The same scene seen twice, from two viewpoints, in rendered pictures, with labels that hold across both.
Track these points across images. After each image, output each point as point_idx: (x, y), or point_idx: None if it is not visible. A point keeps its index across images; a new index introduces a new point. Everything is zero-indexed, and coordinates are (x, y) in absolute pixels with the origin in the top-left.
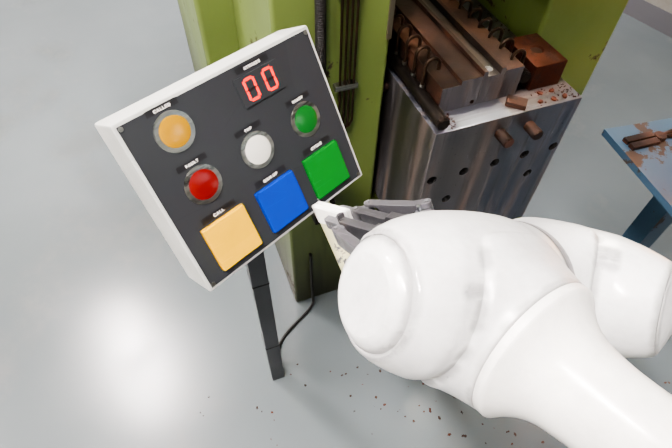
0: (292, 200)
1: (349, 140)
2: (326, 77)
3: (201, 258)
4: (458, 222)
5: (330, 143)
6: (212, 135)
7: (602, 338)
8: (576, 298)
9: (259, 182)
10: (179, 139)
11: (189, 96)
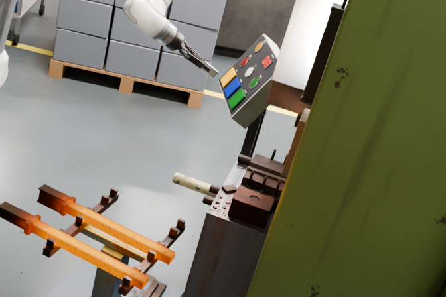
0: (231, 89)
1: (243, 105)
2: None
3: (226, 72)
4: None
5: (243, 95)
6: (256, 56)
7: None
8: None
9: (240, 77)
10: (256, 48)
11: (267, 45)
